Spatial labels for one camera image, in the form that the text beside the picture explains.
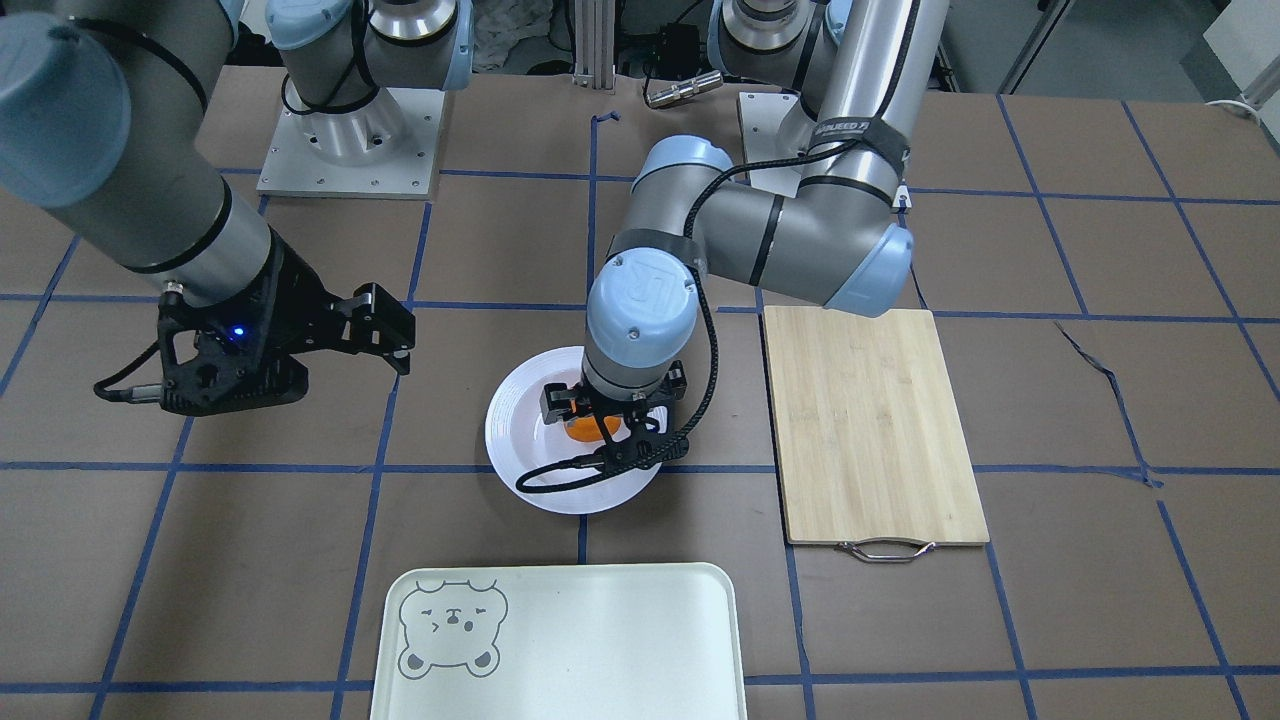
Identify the silver metal connector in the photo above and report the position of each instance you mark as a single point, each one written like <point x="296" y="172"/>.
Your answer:
<point x="683" y="90"/>

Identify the wooden cutting board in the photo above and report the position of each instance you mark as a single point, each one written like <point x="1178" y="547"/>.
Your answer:
<point x="870" y="447"/>

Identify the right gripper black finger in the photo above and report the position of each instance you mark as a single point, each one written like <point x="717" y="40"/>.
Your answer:
<point x="376" y="321"/>
<point x="395" y="353"/>

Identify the orange mandarin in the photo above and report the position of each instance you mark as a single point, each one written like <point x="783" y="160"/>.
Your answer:
<point x="582" y="427"/>

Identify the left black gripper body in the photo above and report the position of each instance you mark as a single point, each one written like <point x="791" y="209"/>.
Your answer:
<point x="553" y="402"/>

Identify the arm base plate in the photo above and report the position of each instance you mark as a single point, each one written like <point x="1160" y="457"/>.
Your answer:
<point x="386" y="150"/>
<point x="775" y="127"/>

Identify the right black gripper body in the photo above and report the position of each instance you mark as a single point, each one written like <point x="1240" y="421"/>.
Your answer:
<point x="297" y="312"/>

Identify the aluminium frame post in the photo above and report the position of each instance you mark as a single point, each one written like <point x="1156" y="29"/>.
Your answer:
<point x="594" y="42"/>

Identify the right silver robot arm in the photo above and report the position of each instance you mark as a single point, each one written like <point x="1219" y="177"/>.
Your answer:
<point x="102" y="101"/>

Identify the cream bear tray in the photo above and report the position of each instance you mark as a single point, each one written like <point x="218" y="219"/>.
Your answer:
<point x="619" y="641"/>

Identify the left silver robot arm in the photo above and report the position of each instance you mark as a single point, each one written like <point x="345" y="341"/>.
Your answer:
<point x="813" y="223"/>

